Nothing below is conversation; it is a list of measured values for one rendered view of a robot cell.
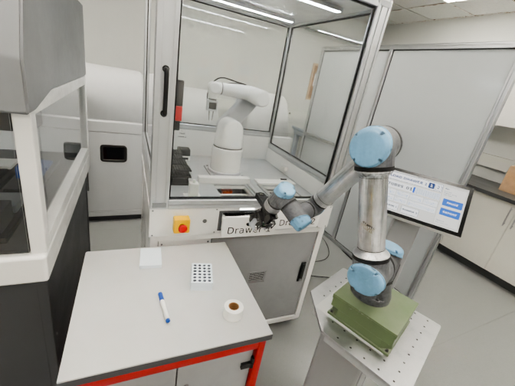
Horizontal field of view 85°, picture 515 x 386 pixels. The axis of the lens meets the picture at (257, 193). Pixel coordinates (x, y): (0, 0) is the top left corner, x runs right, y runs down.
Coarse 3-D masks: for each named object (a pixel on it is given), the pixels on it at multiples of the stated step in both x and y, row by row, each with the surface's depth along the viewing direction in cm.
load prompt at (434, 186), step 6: (396, 174) 175; (402, 174) 174; (402, 180) 173; (408, 180) 172; (414, 180) 171; (420, 180) 170; (426, 180) 169; (420, 186) 168; (426, 186) 168; (432, 186) 167; (438, 186) 166
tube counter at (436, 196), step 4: (408, 188) 170; (412, 188) 169; (416, 188) 168; (420, 188) 168; (412, 192) 168; (416, 192) 168; (420, 192) 167; (424, 192) 166; (428, 192) 166; (432, 192) 165; (428, 196) 165; (432, 196) 164; (436, 196) 164; (440, 196) 163
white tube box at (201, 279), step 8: (192, 264) 118; (200, 264) 119; (208, 264) 120; (192, 272) 114; (200, 272) 115; (208, 272) 117; (192, 280) 109; (200, 280) 111; (208, 280) 112; (192, 288) 109; (200, 288) 110; (208, 288) 110
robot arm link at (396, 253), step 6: (390, 246) 101; (396, 246) 102; (390, 252) 97; (396, 252) 98; (402, 252) 99; (390, 258) 96; (396, 258) 98; (396, 264) 98; (396, 270) 102; (390, 282) 103
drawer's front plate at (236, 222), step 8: (232, 216) 137; (240, 216) 138; (248, 216) 139; (224, 224) 135; (232, 224) 137; (240, 224) 139; (224, 232) 137; (240, 232) 140; (248, 232) 142; (256, 232) 144; (264, 232) 146; (272, 232) 148
